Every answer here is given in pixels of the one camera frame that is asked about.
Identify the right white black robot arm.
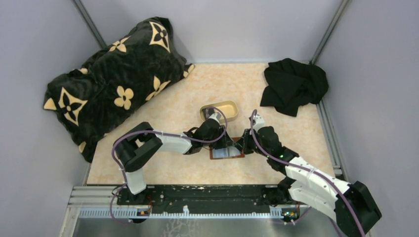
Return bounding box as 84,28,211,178
239,126,382,237

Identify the crumpled black cloth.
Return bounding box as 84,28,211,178
260,58,329,117

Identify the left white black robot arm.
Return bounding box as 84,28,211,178
111,118,227,204

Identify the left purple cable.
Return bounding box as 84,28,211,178
109,107,228,226

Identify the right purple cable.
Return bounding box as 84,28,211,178
250,109,366,237

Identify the beige oval tray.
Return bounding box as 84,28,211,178
199,100,239,122

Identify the purple cable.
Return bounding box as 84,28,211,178
250,109,366,237
109,107,228,226

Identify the white toothed cable rail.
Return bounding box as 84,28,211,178
79,206,284,219

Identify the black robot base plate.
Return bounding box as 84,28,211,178
117,185,297,214

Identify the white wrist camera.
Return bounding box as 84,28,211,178
251,114,265,132
208,113,222,123

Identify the brown leather card holder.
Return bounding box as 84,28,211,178
209,137,245,160

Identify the black floral plush pillow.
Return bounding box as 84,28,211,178
43,17,194,162

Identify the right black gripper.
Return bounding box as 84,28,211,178
233,128,271,158

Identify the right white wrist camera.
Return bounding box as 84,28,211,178
251,114,265,132

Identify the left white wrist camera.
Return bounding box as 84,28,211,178
208,113,222,123

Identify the black card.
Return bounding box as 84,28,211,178
202,108,214,120

